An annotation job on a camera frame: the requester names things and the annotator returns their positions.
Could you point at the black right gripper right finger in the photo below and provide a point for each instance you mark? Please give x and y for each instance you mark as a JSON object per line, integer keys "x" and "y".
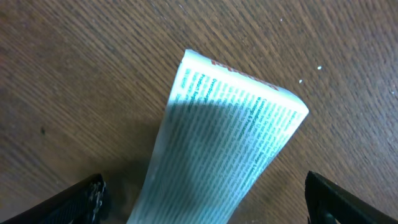
{"x": 328, "y": 203}

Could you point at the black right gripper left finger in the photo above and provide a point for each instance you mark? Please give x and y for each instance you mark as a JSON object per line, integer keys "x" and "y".
{"x": 84, "y": 202}

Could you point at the white medicine box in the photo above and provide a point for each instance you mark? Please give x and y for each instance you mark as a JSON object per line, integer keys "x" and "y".
{"x": 220, "y": 131}

